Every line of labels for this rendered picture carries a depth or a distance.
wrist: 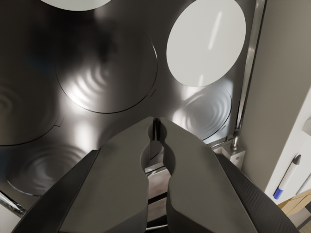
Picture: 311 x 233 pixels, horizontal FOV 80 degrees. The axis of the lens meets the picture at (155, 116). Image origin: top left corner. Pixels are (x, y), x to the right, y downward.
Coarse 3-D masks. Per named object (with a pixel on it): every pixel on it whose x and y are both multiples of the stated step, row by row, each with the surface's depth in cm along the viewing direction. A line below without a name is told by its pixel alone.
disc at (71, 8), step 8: (48, 0) 14; (56, 0) 15; (64, 0) 15; (72, 0) 15; (80, 0) 15; (88, 0) 15; (96, 0) 15; (104, 0) 16; (64, 8) 15; (72, 8) 15; (80, 8) 15; (88, 8) 16
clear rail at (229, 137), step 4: (228, 136) 33; (232, 136) 33; (236, 136) 33; (216, 140) 33; (220, 140) 33; (224, 140) 33; (228, 140) 33; (208, 144) 32; (212, 144) 33; (216, 144) 33; (156, 164) 31; (160, 164) 31; (148, 168) 30; (152, 168) 31; (156, 168) 31; (160, 168) 31; (144, 172) 30; (148, 172) 31
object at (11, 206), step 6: (0, 192) 23; (0, 198) 23; (6, 198) 24; (0, 204) 24; (6, 204) 24; (12, 204) 25; (18, 204) 26; (12, 210) 25; (18, 210) 26; (24, 210) 26; (18, 216) 26
